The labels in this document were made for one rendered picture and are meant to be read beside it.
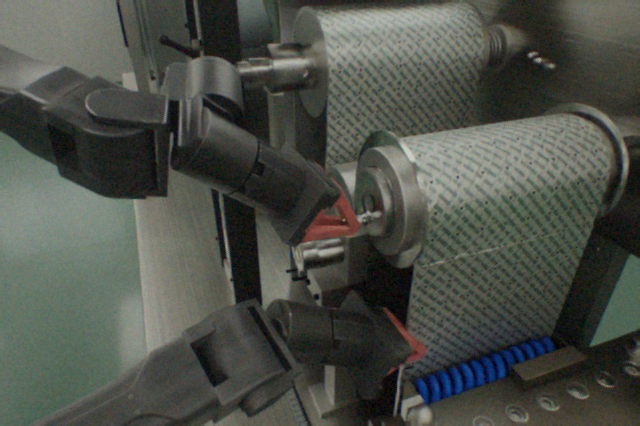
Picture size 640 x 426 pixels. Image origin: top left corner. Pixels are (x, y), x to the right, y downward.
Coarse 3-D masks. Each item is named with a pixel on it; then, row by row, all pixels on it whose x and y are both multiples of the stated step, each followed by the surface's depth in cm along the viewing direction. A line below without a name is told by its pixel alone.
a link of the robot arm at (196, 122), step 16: (208, 96) 39; (192, 112) 37; (208, 112) 36; (224, 112) 40; (176, 128) 39; (192, 128) 36; (208, 128) 35; (224, 128) 36; (240, 128) 38; (176, 144) 35; (192, 144) 35; (208, 144) 35; (224, 144) 36; (240, 144) 37; (256, 144) 38; (176, 160) 36; (192, 160) 35; (208, 160) 36; (224, 160) 36; (240, 160) 37; (192, 176) 37; (208, 176) 37; (224, 176) 37; (240, 176) 37; (224, 192) 39
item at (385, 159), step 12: (372, 156) 48; (384, 156) 45; (396, 156) 45; (360, 168) 51; (384, 168) 46; (396, 168) 44; (396, 180) 44; (396, 192) 44; (408, 192) 43; (396, 204) 45; (408, 204) 43; (408, 216) 44; (396, 228) 46; (408, 228) 44; (372, 240) 52; (384, 240) 49; (396, 240) 46; (408, 240) 45; (384, 252) 49; (396, 252) 47
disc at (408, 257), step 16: (368, 144) 50; (384, 144) 47; (400, 144) 44; (400, 160) 44; (416, 176) 42; (416, 192) 43; (416, 208) 43; (416, 224) 44; (416, 240) 44; (384, 256) 52; (400, 256) 48; (416, 256) 45
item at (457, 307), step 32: (480, 256) 49; (512, 256) 51; (544, 256) 53; (576, 256) 55; (416, 288) 48; (448, 288) 50; (480, 288) 52; (512, 288) 54; (544, 288) 57; (416, 320) 51; (448, 320) 53; (480, 320) 55; (512, 320) 58; (544, 320) 60; (448, 352) 56; (480, 352) 59
